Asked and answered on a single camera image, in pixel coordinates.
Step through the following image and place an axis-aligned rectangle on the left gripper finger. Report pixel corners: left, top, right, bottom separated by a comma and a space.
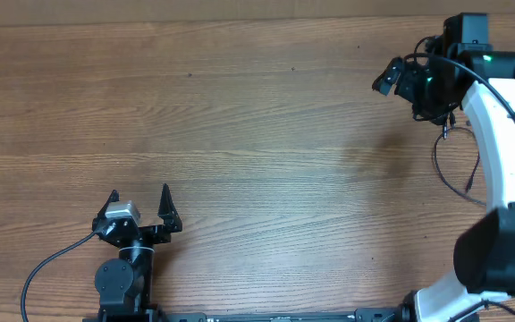
157, 183, 182, 233
92, 190, 120, 228

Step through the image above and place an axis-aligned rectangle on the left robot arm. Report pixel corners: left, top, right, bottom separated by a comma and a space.
92, 184, 182, 321

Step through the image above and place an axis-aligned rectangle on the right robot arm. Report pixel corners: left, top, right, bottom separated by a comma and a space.
373, 13, 515, 321

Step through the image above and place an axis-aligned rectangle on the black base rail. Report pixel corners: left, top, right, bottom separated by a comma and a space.
82, 305, 417, 322

